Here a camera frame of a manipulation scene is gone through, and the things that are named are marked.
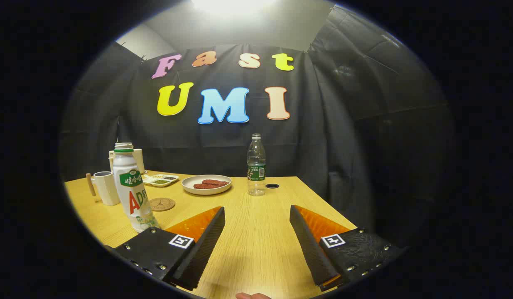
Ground clear plastic water bottle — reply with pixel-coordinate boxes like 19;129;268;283
247;133;267;196

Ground black backdrop cloth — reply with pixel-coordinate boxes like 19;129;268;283
59;4;456;250

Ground round wooden coaster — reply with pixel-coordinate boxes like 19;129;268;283
150;197;176;212

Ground white cup with wooden handle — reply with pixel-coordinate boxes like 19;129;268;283
86;171;120;206

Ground white juice bottle green label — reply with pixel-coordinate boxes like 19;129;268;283
112;142;160;233

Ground red meat slices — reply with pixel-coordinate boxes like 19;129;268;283
193;179;230;190

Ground ceiling light panel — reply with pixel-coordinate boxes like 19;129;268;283
192;0;277;15

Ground wooden table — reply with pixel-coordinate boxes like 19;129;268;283
64;170;358;299

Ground cream toaster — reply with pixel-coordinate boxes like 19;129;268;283
109;148;146;175

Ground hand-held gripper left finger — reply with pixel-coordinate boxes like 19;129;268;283
105;206;226;291

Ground round white plate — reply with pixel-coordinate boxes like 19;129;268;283
182;174;232;196

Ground white divided dish with beans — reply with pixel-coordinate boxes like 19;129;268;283
143;174;179;187

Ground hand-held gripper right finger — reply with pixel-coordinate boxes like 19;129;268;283
290;205;406;292

